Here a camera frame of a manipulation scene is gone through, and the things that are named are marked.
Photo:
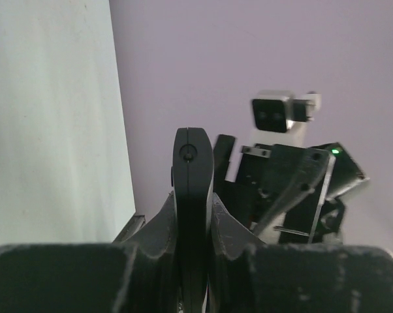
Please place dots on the black remote control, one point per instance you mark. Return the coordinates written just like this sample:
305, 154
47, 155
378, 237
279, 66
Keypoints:
192, 178

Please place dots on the aluminium extrusion rail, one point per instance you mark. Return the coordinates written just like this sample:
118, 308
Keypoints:
135, 223

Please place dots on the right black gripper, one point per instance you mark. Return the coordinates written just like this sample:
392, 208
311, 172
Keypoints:
279, 196

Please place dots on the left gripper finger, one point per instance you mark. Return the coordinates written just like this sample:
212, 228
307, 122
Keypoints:
136, 275

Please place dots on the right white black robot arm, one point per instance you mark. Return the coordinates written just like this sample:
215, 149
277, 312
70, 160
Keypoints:
343, 182

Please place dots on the black battery cover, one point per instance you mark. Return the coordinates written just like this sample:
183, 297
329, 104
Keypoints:
222, 152

